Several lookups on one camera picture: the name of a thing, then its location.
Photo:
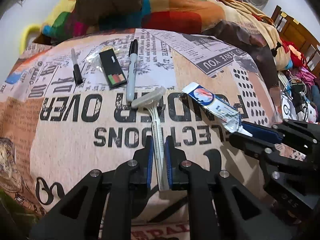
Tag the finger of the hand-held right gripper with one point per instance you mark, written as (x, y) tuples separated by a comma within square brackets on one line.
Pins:
[(250, 146), (262, 132)]

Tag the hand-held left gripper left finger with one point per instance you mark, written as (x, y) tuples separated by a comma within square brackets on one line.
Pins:
[(150, 152)]

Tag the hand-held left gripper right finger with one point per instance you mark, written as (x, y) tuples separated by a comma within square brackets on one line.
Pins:
[(168, 155)]

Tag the white disposable razor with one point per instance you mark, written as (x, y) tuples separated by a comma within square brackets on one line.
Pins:
[(150, 97)]

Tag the white blue tube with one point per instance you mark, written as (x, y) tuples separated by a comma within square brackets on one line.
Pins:
[(207, 97)]

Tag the white cat plush toy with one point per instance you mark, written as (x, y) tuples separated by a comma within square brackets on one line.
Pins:
[(311, 111)]

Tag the large grey marker pen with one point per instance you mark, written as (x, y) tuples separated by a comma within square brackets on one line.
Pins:
[(131, 80)]

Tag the newspaper print blanket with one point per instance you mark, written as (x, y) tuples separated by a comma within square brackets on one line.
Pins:
[(75, 142)]

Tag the red plush toy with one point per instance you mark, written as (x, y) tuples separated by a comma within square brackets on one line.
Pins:
[(297, 55)]

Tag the dark brown cloth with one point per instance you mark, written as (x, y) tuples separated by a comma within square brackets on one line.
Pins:
[(250, 42)]

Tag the black makeup palette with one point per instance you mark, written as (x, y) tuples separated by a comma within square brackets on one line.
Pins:
[(111, 66)]

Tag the wooden bed headboard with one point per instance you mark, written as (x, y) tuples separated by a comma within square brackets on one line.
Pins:
[(295, 30)]

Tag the clear plastic wrapper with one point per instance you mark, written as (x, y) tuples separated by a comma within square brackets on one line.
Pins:
[(93, 58)]

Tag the yellow cartoon blanket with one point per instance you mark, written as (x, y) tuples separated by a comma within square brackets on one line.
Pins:
[(250, 22)]

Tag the small black marker pen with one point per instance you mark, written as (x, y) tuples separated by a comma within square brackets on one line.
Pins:
[(76, 67)]

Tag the colourful patchwork quilt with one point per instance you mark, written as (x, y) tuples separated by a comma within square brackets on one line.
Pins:
[(175, 10)]

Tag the brown padded jacket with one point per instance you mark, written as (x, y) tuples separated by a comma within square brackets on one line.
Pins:
[(112, 0)]

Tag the yellow foam tube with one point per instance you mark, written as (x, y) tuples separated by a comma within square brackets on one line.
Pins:
[(27, 35)]

